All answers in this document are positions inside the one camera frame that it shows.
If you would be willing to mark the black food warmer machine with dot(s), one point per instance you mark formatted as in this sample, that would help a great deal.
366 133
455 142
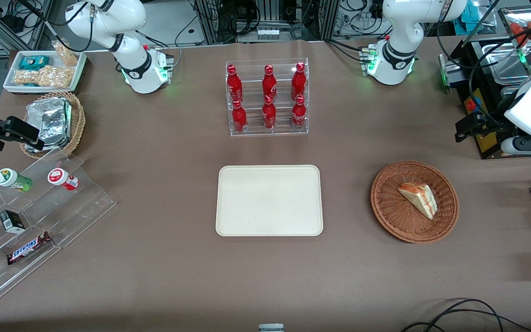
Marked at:
489 148

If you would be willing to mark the clear acrylic stepped display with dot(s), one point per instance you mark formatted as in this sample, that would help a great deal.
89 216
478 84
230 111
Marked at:
81 203

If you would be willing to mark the round brown wicker basket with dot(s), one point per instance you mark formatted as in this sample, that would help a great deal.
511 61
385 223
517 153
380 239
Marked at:
394 216

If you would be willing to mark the cream rectangular serving tray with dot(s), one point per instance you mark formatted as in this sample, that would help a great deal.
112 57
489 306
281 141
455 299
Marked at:
269 200

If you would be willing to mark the steel food pan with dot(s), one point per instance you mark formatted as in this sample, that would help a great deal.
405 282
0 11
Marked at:
505 64
510 92

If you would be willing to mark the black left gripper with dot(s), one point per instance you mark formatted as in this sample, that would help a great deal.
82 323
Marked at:
490 123

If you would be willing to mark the white rectangular snack tray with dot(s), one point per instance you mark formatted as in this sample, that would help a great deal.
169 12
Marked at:
12 85

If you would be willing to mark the teal snack packet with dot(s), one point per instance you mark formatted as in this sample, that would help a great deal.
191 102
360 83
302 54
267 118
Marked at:
32 62

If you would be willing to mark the small clear nut snack bag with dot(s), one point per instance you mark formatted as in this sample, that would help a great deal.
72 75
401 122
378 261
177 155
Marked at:
66 54

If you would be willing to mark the red packaged food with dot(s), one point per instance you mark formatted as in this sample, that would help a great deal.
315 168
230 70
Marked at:
521 30

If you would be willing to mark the red cola bottle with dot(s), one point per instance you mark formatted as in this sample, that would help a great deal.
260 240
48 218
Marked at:
269 115
239 119
298 80
233 83
269 83
298 115

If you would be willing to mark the tan wicker basket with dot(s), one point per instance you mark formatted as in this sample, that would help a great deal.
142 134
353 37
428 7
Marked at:
77 124

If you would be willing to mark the small black carton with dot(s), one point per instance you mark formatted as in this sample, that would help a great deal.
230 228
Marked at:
13 222

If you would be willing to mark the white power strip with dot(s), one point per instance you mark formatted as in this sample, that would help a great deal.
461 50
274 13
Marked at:
268 33

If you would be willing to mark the clear acrylic bottle rack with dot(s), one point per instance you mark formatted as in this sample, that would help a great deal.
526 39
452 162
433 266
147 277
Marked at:
284 92

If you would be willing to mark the red emergency stop button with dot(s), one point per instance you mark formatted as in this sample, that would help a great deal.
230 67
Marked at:
471 105

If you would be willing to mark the teal box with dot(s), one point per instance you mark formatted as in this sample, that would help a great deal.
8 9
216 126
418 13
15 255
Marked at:
470 14

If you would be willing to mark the red drink cup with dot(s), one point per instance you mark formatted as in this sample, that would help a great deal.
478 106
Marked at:
60 177

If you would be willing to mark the large clear nut snack bag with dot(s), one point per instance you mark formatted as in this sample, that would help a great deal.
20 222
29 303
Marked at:
44 77

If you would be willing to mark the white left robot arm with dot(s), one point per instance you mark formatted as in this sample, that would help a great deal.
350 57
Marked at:
397 41

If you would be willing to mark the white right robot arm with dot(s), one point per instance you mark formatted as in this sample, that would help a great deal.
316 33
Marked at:
109 23

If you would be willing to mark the aluminium frame rack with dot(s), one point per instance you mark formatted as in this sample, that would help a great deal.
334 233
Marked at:
210 20

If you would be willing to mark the silver foil wrapped package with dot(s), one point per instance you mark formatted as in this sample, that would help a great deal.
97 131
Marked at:
49 117

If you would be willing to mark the triangular sandwich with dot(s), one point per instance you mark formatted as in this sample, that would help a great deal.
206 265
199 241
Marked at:
420 199

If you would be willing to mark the silver drawer end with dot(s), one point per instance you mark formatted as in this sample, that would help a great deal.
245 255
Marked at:
450 74

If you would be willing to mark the brown chocolate bar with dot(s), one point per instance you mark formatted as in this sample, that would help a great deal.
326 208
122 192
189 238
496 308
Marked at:
28 249

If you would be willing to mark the grey device top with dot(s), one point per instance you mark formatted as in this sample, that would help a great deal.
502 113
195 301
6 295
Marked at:
271 328

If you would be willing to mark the green drink cup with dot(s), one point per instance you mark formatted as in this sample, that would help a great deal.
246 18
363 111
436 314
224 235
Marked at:
9 178

